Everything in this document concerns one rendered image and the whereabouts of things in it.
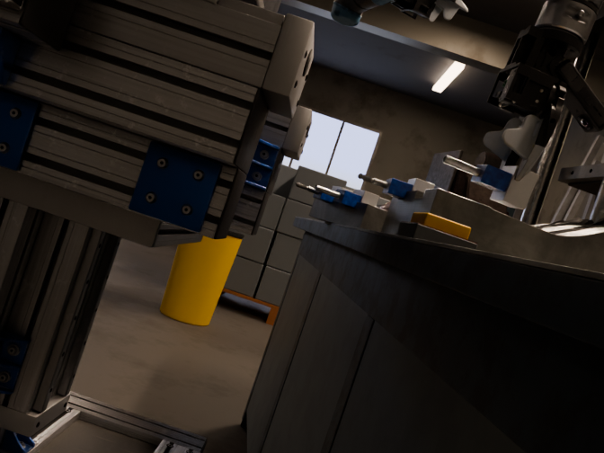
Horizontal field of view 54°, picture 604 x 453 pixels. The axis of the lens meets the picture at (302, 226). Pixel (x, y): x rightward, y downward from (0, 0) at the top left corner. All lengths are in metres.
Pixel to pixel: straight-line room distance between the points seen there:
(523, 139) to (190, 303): 2.94
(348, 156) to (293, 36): 8.49
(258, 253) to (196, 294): 0.97
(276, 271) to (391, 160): 5.09
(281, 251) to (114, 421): 3.14
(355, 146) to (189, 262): 5.91
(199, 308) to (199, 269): 0.24
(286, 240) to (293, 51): 3.79
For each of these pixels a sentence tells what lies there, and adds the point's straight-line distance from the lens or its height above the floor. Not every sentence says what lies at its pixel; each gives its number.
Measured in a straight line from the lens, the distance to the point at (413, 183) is 1.07.
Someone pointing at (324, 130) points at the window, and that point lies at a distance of 9.20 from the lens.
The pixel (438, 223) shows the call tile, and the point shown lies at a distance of 0.74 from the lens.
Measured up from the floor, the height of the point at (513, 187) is 0.92.
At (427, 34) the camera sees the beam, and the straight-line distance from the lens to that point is 6.11.
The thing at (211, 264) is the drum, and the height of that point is 0.38.
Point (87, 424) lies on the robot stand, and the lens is 1.45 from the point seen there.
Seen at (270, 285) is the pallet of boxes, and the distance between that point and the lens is 4.47.
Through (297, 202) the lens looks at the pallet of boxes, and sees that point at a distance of 4.44.
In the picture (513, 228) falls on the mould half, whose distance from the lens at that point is 0.95.
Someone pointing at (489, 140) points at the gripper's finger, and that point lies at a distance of 0.95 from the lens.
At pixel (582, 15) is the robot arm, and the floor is 1.17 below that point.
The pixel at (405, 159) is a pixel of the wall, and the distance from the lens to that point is 9.28.
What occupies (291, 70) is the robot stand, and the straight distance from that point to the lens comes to 0.69.
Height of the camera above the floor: 0.77
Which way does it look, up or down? level
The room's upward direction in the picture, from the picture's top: 19 degrees clockwise
